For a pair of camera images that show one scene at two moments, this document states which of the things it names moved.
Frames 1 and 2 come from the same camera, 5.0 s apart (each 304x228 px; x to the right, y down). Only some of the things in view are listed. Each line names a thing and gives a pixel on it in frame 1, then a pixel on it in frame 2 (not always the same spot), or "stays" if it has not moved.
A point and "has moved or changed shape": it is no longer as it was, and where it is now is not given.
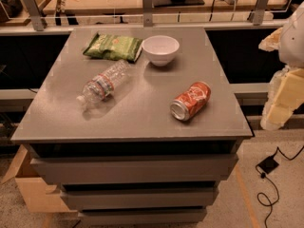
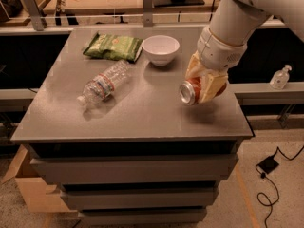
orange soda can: (191, 102) has moved or changed shape
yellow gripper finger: (285, 93) to (211, 85)
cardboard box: (35, 194) stays
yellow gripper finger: (272, 42) to (196, 66)
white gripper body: (294, 40) to (218, 51)
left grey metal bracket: (32, 9) stays
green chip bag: (114, 47) stays
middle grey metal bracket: (147, 7) stays
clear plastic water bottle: (103, 85) stays
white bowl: (161, 49) stays
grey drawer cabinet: (137, 125) stays
